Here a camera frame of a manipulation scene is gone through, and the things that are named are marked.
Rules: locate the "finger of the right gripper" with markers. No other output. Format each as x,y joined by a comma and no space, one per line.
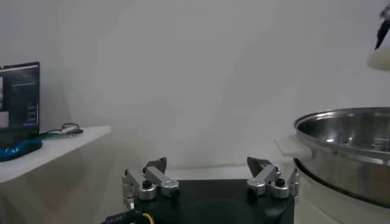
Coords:
382,30

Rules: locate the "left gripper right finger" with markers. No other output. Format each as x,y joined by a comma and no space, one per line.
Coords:
265,176

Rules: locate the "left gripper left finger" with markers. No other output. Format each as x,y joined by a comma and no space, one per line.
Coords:
158,178

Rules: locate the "white steamed baozi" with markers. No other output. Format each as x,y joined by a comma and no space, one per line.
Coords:
381,59

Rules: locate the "perforated steel steamer basket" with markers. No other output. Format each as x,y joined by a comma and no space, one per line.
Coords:
344,152

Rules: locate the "small black device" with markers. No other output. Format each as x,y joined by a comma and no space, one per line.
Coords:
76,131

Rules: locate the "white side table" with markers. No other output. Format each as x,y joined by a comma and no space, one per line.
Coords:
61,152

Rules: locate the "dark blue object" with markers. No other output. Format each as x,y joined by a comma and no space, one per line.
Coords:
21,149

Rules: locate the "black laptop screen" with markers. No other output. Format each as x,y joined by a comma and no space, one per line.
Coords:
21,100

